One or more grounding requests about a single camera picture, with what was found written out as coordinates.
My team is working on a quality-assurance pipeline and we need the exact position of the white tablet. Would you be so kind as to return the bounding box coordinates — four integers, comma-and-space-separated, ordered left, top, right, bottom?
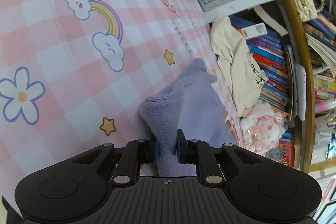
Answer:
295, 63, 307, 121

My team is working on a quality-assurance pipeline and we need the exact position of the white plush rabbit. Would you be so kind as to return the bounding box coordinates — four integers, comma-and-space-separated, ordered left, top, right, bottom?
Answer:
239, 102, 289, 156

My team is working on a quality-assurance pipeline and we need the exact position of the row of colourful books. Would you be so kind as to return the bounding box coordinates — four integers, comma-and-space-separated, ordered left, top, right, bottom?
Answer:
231, 15, 297, 114

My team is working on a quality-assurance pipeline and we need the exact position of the thick white paperback book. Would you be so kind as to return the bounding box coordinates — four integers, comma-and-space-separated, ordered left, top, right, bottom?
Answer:
253, 5, 288, 37

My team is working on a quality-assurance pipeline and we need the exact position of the row of thin paperbacks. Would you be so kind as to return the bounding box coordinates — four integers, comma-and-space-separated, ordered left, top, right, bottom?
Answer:
304, 11, 336, 119

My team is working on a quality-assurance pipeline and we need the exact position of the red boxed book set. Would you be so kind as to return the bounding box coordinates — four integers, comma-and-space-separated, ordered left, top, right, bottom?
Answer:
265, 140, 296, 167

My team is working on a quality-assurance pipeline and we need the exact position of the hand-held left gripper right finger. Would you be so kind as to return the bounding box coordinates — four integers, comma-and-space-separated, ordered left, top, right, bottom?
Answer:
176, 129, 260, 186

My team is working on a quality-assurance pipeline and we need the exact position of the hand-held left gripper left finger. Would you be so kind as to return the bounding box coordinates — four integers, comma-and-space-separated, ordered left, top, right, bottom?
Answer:
73, 132, 159, 186

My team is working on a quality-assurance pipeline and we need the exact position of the white labelled box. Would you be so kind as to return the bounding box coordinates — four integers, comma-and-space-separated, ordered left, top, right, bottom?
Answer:
240, 22, 267, 39

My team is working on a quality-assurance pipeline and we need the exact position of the purple and mauve sweater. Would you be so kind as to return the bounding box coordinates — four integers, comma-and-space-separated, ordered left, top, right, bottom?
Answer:
139, 58, 237, 177

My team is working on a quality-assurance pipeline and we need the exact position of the cream printed garment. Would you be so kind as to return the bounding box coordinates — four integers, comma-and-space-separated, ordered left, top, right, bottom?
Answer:
210, 14, 269, 117

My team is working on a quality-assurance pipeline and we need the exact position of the wooden bookshelf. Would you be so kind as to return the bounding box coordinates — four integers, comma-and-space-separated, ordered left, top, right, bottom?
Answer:
282, 0, 315, 172

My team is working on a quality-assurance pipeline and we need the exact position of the pink checked cartoon desk mat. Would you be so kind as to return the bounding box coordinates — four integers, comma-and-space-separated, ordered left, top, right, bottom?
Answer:
0, 0, 244, 203

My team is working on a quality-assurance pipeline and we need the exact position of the cream carved box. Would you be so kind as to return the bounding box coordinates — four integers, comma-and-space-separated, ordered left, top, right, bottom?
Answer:
293, 0, 319, 22

